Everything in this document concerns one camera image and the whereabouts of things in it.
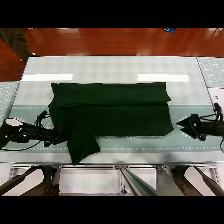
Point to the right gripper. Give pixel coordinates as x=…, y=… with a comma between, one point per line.
x=197, y=127

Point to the dark green T-shirt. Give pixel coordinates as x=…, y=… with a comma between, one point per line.
x=113, y=110

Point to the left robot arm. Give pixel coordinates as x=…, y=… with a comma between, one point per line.
x=30, y=131

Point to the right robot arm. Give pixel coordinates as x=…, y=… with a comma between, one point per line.
x=213, y=128

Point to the silver frame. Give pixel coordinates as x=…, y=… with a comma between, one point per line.
x=110, y=180

